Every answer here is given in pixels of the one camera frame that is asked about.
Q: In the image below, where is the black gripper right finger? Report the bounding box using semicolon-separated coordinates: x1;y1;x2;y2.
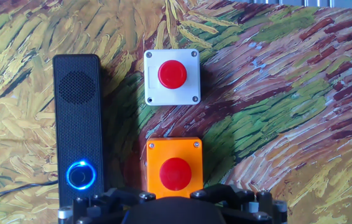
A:
189;183;289;224

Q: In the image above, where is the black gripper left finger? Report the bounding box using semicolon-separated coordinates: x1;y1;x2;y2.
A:
57;187;157;224

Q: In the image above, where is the blue-lit speaker knob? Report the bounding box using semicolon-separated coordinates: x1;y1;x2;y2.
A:
65;159;97;191

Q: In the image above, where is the black speaker bar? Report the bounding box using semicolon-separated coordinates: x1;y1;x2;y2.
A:
52;54;108;208

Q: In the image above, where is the orange box red mushroom button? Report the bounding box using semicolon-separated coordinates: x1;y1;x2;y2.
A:
146;136;204;200

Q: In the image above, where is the painted wheatfield print cloth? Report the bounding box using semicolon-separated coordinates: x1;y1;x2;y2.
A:
0;0;352;224

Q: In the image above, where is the white box red mushroom button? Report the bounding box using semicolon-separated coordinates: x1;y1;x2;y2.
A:
143;48;201;107

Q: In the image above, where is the thin black speaker cable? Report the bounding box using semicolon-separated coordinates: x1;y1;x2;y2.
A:
0;179;59;218

